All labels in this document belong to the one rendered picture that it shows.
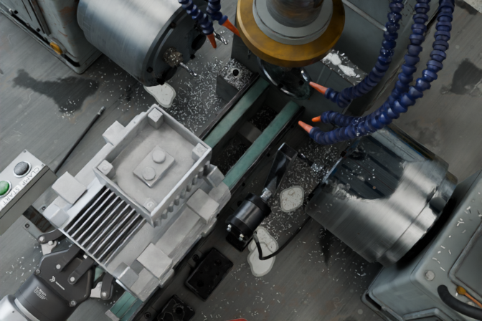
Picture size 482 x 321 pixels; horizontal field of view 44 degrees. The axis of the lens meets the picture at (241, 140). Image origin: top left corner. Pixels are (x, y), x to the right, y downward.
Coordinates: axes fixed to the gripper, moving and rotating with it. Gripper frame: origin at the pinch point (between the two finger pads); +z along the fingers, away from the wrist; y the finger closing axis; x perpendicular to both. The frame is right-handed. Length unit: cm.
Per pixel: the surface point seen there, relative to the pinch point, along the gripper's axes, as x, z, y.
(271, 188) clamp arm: 33.8, 18.2, -11.2
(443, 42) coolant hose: -4.4, 43.0, -19.9
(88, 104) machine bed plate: 58, 10, 39
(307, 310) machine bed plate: 58, 6, -33
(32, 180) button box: 28.6, -10.0, 24.0
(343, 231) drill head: 32.5, 20.0, -27.1
